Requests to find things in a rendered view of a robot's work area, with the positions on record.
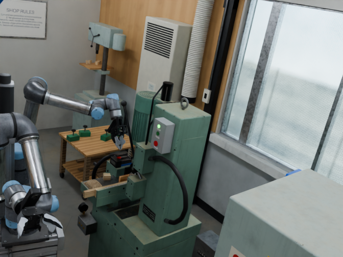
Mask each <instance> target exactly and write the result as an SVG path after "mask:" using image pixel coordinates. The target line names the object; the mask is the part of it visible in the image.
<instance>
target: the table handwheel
mask: <svg viewBox="0 0 343 257"><path fill-rule="evenodd" d="M114 155H118V154H116V153H113V154H110V155H107V156H105V157H103V158H102V159H100V160H99V161H98V162H97V164H96V165H95V167H94V169H93V171H92V179H96V172H97V170H98V168H99V167H100V165H101V164H102V163H103V162H104V161H106V160H107V159H110V158H111V157H112V156H114Z"/></svg>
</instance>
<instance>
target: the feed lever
mask: <svg viewBox="0 0 343 257"><path fill-rule="evenodd" d="M121 105H122V106H123V108H124V113H125V118H126V123H127V129H128V134H129V139H130V144H131V150H132V155H133V160H134V153H135V152H134V147H133V142H132V137H131V132H130V126H129V121H128V116H127V110H126V105H127V102H126V101H125V100H123V101H121ZM130 170H131V172H132V173H137V174H138V177H139V178H140V179H142V177H141V174H140V173H139V172H138V171H137V170H136V169H135V168H133V163H132V164H131V165H130Z"/></svg>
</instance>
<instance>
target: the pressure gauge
mask: <svg viewBox="0 0 343 257"><path fill-rule="evenodd" d="M78 210H79V211H80V212H81V213H83V215H84V214H85V212H86V211H87V210H88V205H87V204H86V203H85V202H83V203H81V204H79V206H78Z"/></svg>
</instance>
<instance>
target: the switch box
mask: <svg viewBox="0 0 343 257"><path fill-rule="evenodd" d="M158 125H160V128H159V129H160V130H161V131H159V130H157V128H158ZM174 130H175V124H174V123H172V122H171V121H169V120H167V119H166V118H164V117H161V118H155V120H154V126H153V133H152V139H151V147H152V148H153V149H155V150H156V151H158V152H159V153H161V154H164V153H169V152H170V150H171V147H172V141H173V135H174ZM157 131H158V132H159V134H160V135H159V136H158V137H159V139H158V138H157V137H156V136H157V135H156V132H157ZM154 141H157V142H158V145H157V148H158V149H156V148H155V147H154Z"/></svg>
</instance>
